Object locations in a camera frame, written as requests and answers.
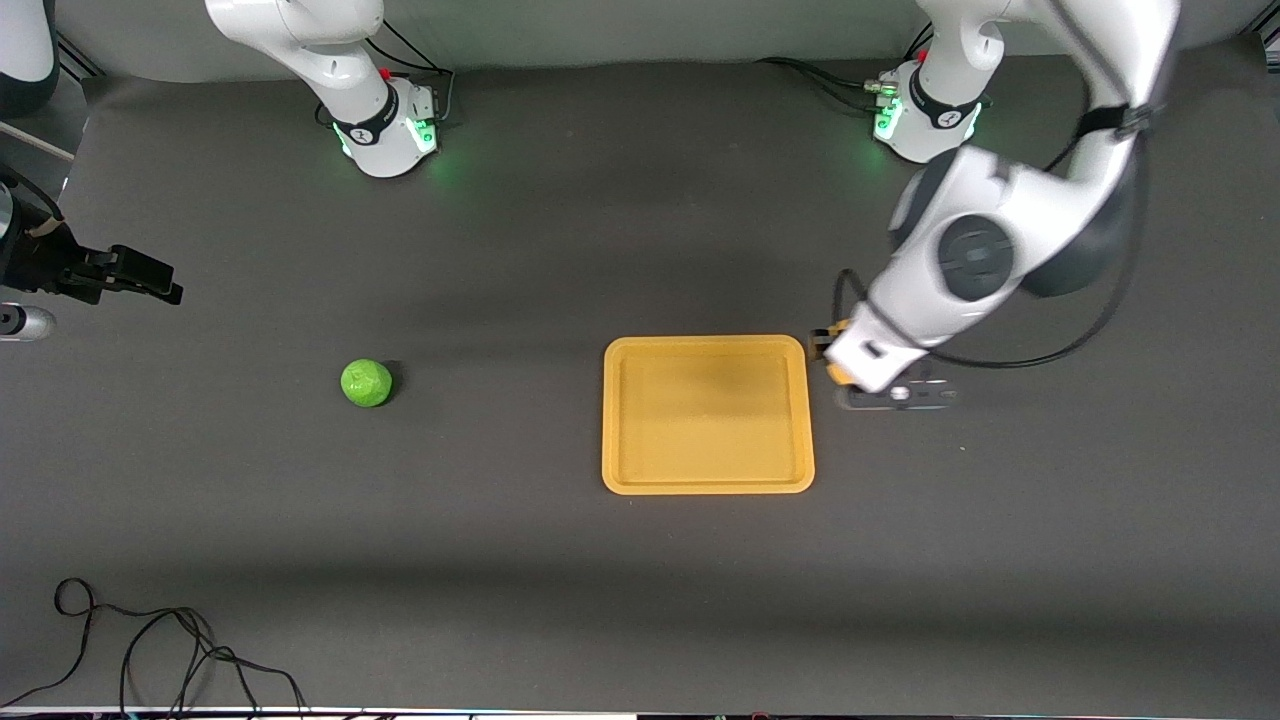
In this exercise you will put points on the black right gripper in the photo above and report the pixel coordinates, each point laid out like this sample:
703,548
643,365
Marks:
42,264

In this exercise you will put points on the green apple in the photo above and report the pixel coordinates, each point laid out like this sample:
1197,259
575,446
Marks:
366,383

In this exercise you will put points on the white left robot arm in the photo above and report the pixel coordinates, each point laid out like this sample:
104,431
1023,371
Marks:
1040,200

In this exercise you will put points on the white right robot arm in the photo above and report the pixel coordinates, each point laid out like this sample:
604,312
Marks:
330,60

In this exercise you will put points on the orange plastic tray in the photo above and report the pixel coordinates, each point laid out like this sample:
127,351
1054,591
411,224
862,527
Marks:
708,415

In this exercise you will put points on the beige thin bar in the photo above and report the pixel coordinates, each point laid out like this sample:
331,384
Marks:
40,140

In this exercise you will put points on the dark grey table mat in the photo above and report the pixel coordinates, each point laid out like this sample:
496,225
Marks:
640,600

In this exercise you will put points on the aluminium frame rail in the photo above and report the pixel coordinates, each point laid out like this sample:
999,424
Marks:
80,60
1270,40

